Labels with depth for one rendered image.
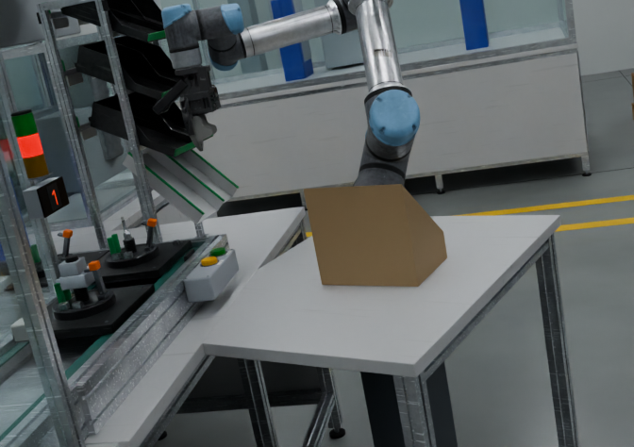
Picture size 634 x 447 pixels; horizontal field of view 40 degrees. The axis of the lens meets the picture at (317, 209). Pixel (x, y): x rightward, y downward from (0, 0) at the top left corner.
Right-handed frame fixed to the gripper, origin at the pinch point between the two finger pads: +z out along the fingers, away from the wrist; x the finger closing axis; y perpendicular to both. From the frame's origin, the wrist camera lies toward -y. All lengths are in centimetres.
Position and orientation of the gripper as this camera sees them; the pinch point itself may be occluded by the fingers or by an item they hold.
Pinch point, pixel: (197, 146)
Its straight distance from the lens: 223.1
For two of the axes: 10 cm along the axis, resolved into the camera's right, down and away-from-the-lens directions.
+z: 1.8, 9.5, 2.5
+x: 1.9, -2.8, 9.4
